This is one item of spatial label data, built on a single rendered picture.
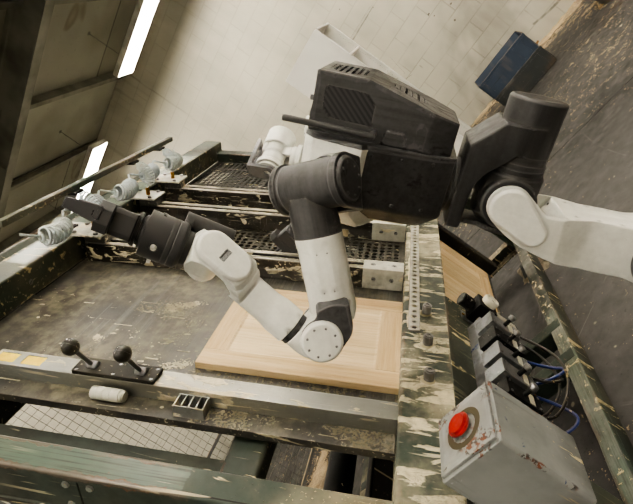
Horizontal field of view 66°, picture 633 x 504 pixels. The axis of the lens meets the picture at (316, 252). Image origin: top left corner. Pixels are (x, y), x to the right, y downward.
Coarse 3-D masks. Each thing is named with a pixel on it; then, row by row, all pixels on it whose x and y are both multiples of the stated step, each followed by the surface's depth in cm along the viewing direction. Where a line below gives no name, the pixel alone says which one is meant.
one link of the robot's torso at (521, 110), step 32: (512, 96) 94; (544, 96) 98; (480, 128) 101; (512, 128) 92; (544, 128) 92; (480, 160) 96; (512, 160) 96; (544, 160) 96; (448, 224) 103; (480, 224) 104
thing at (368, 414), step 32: (0, 352) 116; (64, 384) 111; (96, 384) 109; (128, 384) 107; (160, 384) 106; (192, 384) 106; (224, 384) 106; (256, 384) 106; (288, 416) 103; (320, 416) 101; (352, 416) 99; (384, 416) 98
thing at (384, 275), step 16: (80, 192) 161; (80, 224) 169; (96, 240) 164; (112, 240) 167; (96, 256) 166; (112, 256) 165; (128, 256) 164; (256, 256) 156; (272, 256) 157; (288, 256) 157; (272, 272) 156; (288, 272) 155; (352, 272) 151; (368, 272) 149; (384, 272) 148; (400, 272) 147; (384, 288) 151; (400, 288) 150
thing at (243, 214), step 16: (144, 192) 200; (160, 192) 200; (144, 208) 198; (160, 208) 196; (176, 208) 195; (192, 208) 194; (208, 208) 194; (224, 208) 195; (240, 208) 194; (256, 208) 194; (224, 224) 194; (240, 224) 193; (256, 224) 191; (272, 224) 190; (288, 224) 189; (368, 224) 183; (384, 224) 181; (400, 224) 181; (384, 240) 184; (400, 240) 183
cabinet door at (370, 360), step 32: (224, 320) 132; (256, 320) 133; (352, 320) 133; (384, 320) 133; (224, 352) 120; (256, 352) 120; (288, 352) 121; (352, 352) 121; (384, 352) 120; (352, 384) 111; (384, 384) 110
